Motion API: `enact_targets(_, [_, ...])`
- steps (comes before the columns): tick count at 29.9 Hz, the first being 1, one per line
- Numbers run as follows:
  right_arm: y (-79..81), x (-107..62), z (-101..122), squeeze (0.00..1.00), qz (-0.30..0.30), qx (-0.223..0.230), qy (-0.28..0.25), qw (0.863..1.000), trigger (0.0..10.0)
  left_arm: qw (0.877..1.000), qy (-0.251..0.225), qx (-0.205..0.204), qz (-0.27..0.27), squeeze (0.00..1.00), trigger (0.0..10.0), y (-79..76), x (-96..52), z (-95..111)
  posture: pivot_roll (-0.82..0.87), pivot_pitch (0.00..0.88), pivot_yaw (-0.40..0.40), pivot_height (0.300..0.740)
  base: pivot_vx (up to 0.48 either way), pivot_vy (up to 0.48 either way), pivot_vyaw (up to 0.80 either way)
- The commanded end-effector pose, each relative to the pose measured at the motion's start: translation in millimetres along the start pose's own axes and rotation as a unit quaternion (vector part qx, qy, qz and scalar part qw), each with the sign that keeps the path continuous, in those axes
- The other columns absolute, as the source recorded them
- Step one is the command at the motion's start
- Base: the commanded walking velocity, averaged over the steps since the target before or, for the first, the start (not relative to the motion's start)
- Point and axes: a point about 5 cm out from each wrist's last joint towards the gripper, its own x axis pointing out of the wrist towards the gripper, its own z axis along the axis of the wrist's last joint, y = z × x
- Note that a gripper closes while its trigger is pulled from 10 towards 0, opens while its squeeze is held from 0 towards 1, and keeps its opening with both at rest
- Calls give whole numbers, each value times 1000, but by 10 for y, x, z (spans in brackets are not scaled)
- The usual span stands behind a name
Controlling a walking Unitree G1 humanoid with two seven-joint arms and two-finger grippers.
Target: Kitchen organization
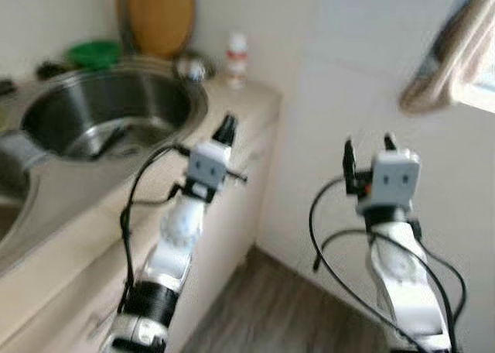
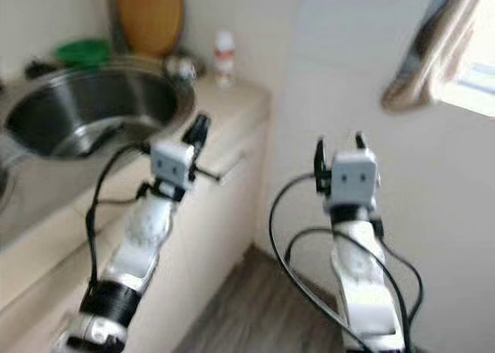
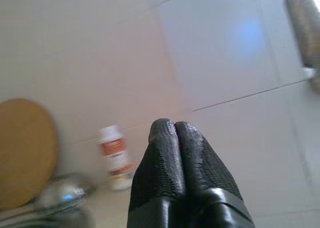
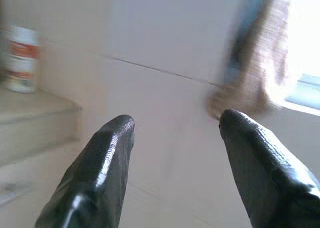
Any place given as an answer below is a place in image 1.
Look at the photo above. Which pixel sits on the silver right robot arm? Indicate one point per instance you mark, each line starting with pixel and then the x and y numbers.
pixel 402 283

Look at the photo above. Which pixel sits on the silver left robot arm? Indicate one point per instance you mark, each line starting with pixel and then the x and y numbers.
pixel 174 237

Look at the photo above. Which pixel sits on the white bottle with red label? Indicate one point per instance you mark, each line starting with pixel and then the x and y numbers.
pixel 237 59

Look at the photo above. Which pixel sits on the shiny steel bowl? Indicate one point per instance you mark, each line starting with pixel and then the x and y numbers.
pixel 193 65

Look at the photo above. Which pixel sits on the cream cabinet door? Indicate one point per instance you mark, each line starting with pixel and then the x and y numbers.
pixel 240 214

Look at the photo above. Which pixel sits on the beige hanging towel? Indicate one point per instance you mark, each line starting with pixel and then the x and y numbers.
pixel 452 59

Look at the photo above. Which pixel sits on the stainless steel double sink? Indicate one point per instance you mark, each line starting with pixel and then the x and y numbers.
pixel 108 109

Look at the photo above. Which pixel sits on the brown wooden cutting board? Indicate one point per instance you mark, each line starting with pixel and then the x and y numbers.
pixel 158 16

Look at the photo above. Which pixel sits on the green plastic bowl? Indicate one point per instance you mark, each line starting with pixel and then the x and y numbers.
pixel 93 53

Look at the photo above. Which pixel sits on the small black scouring pad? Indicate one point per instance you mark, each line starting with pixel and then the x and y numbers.
pixel 50 69

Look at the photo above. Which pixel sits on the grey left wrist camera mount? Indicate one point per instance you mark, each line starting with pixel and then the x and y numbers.
pixel 209 163

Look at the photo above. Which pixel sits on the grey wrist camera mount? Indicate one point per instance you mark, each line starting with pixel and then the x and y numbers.
pixel 394 175
pixel 209 163

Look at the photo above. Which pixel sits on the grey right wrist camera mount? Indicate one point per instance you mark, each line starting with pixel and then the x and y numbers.
pixel 394 175

